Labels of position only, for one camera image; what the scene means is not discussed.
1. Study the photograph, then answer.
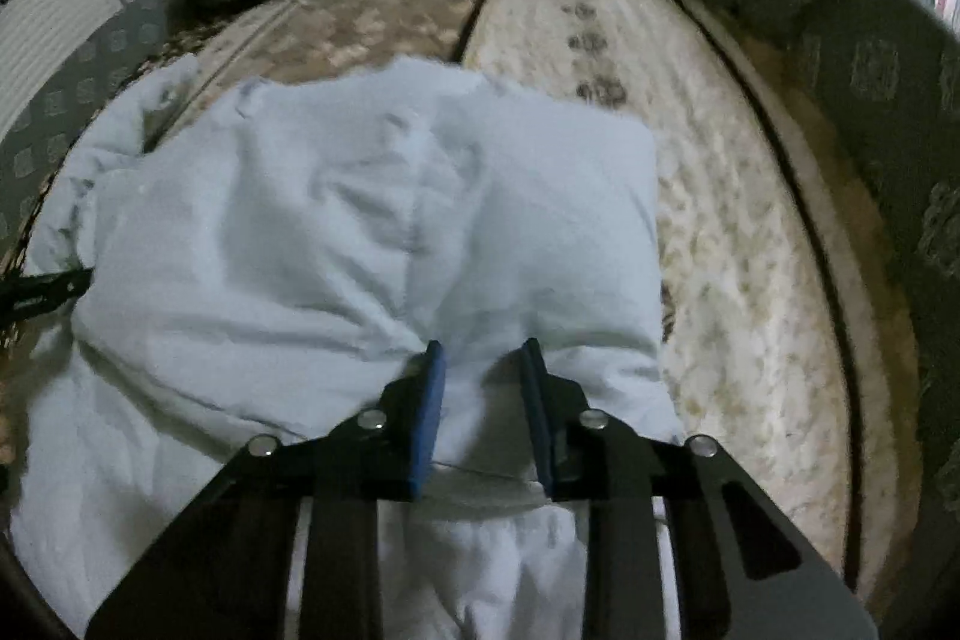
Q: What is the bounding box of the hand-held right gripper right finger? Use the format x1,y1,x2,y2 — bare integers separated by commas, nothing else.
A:
520,338,880,640

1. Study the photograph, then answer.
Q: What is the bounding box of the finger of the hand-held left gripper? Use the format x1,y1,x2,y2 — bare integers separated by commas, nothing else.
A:
0,269,95,330

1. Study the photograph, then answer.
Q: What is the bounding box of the floral patterned blanket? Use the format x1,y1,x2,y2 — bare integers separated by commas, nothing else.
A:
0,0,923,611

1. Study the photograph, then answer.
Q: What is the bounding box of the white ribbed panel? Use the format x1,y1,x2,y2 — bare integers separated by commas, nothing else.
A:
0,0,143,139

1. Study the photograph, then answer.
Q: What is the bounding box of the grey medallion patterned sheet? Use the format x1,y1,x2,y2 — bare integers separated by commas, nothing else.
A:
0,0,960,640

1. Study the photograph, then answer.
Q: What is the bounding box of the light blue garment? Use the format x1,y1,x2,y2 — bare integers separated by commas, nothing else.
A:
11,53,687,640

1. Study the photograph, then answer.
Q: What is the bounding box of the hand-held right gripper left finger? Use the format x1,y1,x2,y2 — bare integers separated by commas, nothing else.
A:
84,340,449,640

